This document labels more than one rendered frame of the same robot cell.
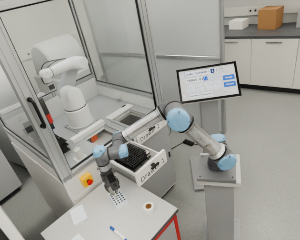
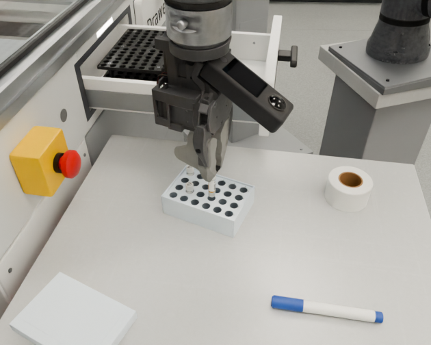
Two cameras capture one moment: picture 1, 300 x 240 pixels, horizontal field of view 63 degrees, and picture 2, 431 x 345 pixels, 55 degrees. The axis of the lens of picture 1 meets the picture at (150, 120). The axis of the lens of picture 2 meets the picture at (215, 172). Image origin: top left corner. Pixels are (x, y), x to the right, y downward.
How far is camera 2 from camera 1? 121 cm
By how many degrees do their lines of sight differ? 33
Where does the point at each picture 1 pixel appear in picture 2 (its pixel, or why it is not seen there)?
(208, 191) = (380, 131)
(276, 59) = not seen: outside the picture
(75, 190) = (0, 222)
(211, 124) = (254, 14)
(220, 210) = not seen: hidden behind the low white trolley
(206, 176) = (404, 77)
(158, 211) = (375, 190)
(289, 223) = (427, 188)
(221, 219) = not seen: hidden behind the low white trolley
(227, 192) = (421, 120)
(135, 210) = (297, 213)
